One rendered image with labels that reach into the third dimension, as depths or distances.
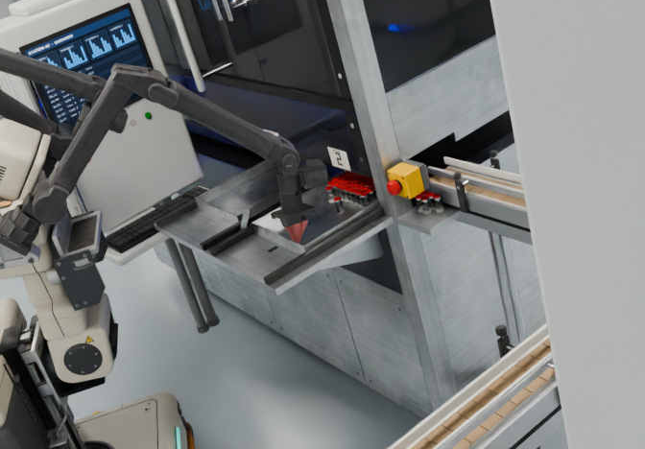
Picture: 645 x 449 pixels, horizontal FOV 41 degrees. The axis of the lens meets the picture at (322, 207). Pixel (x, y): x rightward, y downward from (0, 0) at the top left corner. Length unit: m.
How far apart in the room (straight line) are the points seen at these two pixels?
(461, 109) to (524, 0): 1.91
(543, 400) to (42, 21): 1.93
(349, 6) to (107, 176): 1.19
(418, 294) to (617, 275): 1.92
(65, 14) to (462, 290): 1.49
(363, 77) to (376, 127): 0.14
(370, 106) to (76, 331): 1.01
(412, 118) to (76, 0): 1.18
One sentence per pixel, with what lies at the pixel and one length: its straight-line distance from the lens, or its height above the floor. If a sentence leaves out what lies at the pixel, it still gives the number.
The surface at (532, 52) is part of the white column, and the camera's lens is 0.53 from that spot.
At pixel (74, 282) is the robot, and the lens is 2.38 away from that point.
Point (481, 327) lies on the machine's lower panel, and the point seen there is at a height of 0.38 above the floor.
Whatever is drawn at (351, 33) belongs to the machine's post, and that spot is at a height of 1.40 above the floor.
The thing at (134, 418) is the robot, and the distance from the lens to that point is 3.00.
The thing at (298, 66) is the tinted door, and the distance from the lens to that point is 2.41.
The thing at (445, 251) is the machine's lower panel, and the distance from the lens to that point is 2.50.
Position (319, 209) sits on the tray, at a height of 0.88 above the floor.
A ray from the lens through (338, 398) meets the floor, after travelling 3.19.
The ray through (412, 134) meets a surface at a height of 1.07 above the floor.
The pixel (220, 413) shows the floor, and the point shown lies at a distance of 3.32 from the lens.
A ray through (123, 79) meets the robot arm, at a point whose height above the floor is 1.48.
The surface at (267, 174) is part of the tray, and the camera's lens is 2.82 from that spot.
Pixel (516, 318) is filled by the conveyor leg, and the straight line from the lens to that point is 2.46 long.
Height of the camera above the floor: 1.96
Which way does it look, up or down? 26 degrees down
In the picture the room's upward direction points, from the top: 16 degrees counter-clockwise
